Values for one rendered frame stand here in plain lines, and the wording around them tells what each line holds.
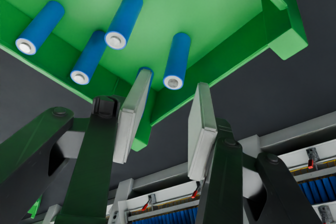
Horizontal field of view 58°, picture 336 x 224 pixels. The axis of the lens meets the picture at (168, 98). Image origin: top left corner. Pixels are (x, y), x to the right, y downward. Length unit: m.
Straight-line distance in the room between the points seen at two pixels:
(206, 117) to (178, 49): 0.14
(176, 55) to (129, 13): 0.05
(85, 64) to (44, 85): 0.93
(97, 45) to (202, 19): 0.10
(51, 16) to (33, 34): 0.03
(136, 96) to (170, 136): 1.08
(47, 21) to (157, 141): 1.03
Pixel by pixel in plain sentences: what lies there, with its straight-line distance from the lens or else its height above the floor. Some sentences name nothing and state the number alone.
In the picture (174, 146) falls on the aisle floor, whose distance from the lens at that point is 1.29.
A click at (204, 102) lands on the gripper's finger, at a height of 0.62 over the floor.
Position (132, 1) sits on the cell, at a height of 0.50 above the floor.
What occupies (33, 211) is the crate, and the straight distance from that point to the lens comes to 2.25.
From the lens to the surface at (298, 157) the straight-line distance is 1.08.
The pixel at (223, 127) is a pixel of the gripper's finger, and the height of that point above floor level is 0.63.
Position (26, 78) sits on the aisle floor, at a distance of 1.23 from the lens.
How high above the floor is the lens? 0.74
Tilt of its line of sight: 43 degrees down
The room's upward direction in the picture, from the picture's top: 168 degrees counter-clockwise
